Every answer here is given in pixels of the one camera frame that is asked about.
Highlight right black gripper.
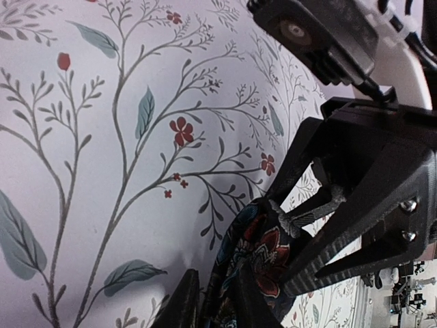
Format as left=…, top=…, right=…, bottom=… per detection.
left=266, top=97, right=436, bottom=295

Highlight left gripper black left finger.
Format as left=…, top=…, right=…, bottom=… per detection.
left=151, top=269, right=200, bottom=328

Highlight dark floral tie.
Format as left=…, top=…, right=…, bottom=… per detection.
left=200, top=197, right=311, bottom=327

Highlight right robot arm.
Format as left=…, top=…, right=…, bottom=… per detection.
left=250, top=1, right=436, bottom=295

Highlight floral tablecloth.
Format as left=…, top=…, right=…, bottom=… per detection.
left=0, top=0, right=373, bottom=328

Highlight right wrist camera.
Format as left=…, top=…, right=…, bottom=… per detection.
left=246, top=0, right=396, bottom=103

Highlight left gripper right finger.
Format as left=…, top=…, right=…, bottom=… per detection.
left=235, top=260, right=282, bottom=328

